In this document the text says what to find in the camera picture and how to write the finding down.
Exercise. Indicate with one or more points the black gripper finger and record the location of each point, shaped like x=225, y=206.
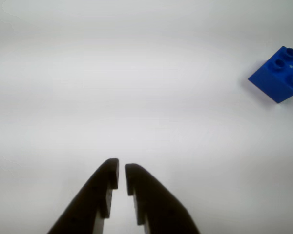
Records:
x=158, y=207
x=90, y=202

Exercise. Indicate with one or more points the blue lego brick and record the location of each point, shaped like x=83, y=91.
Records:
x=271, y=83

